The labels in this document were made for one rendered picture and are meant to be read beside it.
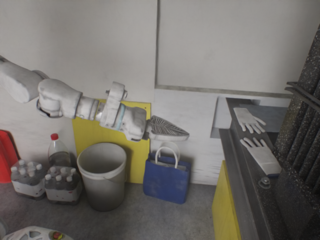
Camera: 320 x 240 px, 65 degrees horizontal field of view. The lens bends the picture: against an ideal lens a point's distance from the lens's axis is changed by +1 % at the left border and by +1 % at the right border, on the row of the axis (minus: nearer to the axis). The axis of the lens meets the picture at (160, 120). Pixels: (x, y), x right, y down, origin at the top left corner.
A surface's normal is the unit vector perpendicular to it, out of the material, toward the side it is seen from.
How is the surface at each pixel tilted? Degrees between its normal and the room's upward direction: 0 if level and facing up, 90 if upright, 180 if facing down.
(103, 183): 93
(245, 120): 0
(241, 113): 0
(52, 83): 18
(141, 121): 24
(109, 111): 66
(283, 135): 90
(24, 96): 89
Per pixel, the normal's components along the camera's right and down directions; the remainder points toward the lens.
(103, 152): 0.17, 0.49
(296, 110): -0.99, 0.02
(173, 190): -0.27, 0.48
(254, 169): 0.04, -0.84
